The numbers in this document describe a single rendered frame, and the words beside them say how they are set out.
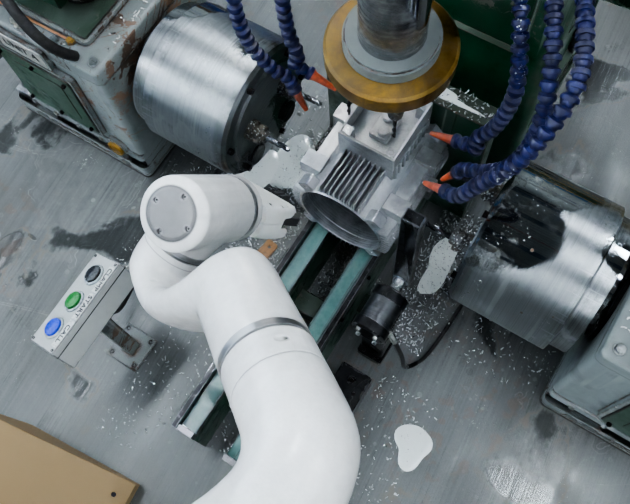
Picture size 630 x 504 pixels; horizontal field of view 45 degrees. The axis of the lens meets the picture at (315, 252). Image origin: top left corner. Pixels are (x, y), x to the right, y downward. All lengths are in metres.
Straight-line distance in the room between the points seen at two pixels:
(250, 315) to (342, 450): 0.15
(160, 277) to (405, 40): 0.41
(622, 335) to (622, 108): 0.70
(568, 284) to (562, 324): 0.06
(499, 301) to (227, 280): 0.55
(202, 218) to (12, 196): 0.90
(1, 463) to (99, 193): 0.58
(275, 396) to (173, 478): 0.83
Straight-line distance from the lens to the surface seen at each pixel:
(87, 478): 1.35
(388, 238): 1.21
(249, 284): 0.69
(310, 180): 1.20
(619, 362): 1.09
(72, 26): 1.33
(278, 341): 0.63
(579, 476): 1.43
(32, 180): 1.66
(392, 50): 0.97
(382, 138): 1.19
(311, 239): 1.35
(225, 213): 0.84
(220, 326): 0.68
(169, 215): 0.82
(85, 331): 1.22
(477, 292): 1.15
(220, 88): 1.23
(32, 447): 1.31
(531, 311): 1.14
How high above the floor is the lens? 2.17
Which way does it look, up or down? 69 degrees down
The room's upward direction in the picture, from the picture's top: 8 degrees counter-clockwise
